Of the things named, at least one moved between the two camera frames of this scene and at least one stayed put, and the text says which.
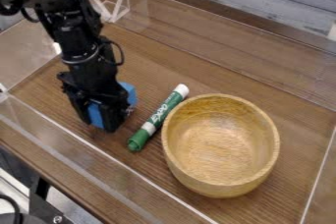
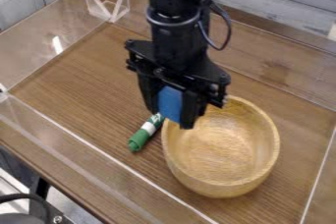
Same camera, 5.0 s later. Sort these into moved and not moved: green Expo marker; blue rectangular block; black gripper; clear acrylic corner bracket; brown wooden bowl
Moved: black gripper; blue rectangular block
Not moved: clear acrylic corner bracket; green Expo marker; brown wooden bowl
